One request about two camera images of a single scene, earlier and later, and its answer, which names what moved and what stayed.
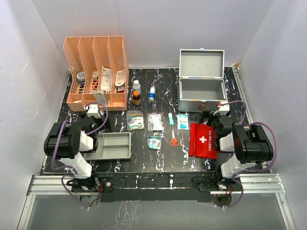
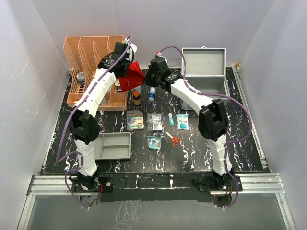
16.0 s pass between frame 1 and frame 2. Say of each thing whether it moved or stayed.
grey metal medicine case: stayed
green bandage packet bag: stayed
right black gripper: moved
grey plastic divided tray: stayed
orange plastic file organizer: stayed
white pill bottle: stayed
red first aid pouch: moved
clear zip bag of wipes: stayed
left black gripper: moved
